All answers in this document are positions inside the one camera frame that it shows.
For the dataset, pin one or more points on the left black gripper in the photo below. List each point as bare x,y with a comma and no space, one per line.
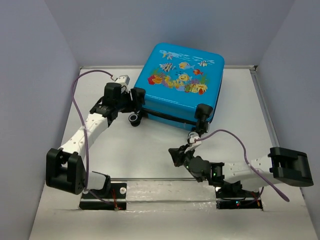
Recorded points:
137,104

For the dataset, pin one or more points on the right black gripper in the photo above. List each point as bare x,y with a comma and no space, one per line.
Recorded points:
177,154

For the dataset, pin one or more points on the blue hard-shell suitcase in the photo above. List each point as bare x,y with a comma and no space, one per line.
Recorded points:
182,86

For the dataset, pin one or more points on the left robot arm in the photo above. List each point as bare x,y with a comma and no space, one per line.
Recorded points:
67,168

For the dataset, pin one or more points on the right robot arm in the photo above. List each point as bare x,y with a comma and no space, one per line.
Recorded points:
281,165

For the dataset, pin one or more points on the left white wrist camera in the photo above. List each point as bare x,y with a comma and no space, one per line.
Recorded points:
124,81

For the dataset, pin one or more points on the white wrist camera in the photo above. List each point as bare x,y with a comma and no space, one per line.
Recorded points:
193,141
124,81

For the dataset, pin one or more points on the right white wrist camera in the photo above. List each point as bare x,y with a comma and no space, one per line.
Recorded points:
193,141

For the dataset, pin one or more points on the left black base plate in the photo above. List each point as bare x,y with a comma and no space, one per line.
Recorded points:
114,200

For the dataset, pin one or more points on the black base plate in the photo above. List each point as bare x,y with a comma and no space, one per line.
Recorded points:
114,200
229,199

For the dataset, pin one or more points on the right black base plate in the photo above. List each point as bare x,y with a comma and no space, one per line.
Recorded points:
229,199

